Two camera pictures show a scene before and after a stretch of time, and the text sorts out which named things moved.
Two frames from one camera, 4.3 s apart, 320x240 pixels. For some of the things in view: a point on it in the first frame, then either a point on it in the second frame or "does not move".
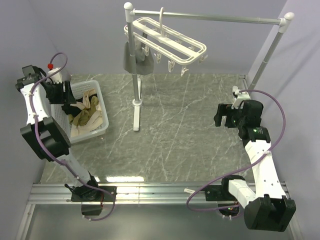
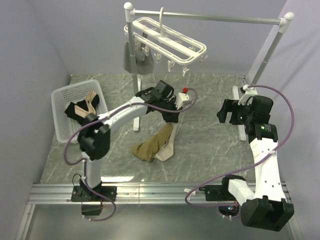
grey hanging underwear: [143, 56] does not move
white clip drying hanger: [167, 43] does not move
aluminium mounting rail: [127, 194] does not move
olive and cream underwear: [89, 118] to [160, 146]
